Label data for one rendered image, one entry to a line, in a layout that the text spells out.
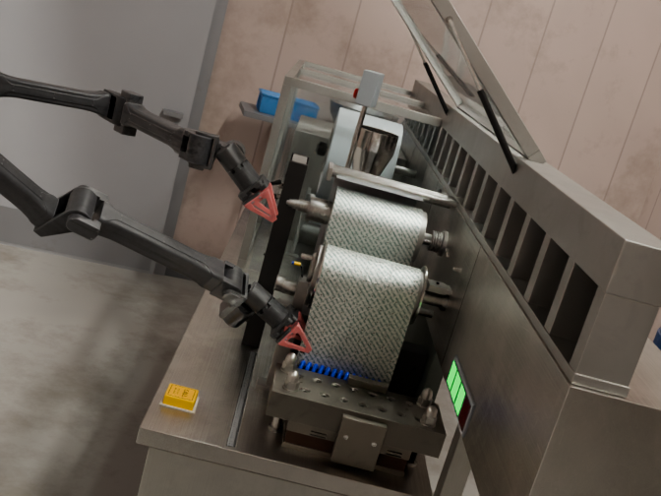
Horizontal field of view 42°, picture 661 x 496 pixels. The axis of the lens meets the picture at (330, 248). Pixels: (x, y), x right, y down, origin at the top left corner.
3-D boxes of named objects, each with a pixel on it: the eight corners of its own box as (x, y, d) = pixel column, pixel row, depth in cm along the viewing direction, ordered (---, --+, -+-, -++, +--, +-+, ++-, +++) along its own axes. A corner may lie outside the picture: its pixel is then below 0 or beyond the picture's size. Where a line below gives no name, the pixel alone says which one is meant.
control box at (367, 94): (354, 100, 256) (364, 68, 253) (375, 107, 254) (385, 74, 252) (349, 101, 249) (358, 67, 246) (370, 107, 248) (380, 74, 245)
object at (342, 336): (294, 363, 207) (315, 292, 203) (388, 387, 209) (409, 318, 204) (294, 363, 207) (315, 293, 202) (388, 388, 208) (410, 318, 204)
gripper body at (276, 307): (274, 341, 200) (252, 320, 199) (277, 326, 210) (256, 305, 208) (294, 323, 199) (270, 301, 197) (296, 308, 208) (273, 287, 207)
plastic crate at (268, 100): (310, 120, 513) (315, 101, 510) (316, 126, 491) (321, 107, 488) (254, 105, 505) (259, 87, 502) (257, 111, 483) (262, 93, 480)
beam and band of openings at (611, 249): (402, 122, 416) (415, 76, 410) (418, 127, 416) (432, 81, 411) (570, 384, 118) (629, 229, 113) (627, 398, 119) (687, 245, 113)
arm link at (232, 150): (210, 153, 197) (230, 139, 196) (213, 150, 204) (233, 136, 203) (228, 177, 198) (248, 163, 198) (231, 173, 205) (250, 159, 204)
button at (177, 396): (167, 391, 202) (169, 382, 201) (197, 399, 203) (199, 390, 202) (161, 404, 195) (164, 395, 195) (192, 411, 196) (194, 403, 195)
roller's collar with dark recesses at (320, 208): (305, 216, 233) (311, 193, 231) (327, 221, 233) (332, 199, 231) (304, 221, 226) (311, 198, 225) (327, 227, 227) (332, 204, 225)
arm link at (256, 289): (248, 287, 198) (256, 275, 203) (230, 302, 201) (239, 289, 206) (270, 307, 199) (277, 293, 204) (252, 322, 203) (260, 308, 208)
